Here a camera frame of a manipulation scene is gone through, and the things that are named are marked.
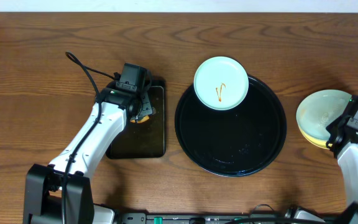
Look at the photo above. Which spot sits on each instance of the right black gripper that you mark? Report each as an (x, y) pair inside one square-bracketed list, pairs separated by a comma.
[(336, 122)]

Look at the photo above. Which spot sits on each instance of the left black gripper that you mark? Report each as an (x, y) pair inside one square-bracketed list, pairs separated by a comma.
[(146, 110)]

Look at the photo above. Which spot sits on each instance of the orange sponge with green pad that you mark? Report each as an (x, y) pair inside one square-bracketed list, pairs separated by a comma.
[(140, 119)]

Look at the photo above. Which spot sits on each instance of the yellow plate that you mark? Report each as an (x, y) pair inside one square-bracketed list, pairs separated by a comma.
[(316, 142)]

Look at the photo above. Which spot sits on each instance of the pale green plate with sauce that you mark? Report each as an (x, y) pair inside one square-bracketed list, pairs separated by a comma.
[(320, 109)]

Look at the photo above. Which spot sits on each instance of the light blue plate with sauce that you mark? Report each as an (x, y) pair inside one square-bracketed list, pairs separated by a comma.
[(221, 83)]

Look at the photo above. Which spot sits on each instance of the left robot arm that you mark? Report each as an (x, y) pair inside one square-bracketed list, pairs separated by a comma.
[(60, 192)]

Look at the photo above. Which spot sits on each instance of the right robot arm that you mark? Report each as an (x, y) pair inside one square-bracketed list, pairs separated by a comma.
[(348, 162)]

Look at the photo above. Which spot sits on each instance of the black rectangular water tray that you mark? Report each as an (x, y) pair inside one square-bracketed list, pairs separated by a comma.
[(146, 139)]

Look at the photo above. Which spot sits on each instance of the round black serving tray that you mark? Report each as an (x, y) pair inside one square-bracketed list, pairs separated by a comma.
[(236, 142)]

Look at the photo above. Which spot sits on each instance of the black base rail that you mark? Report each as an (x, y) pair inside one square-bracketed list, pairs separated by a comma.
[(260, 211)]

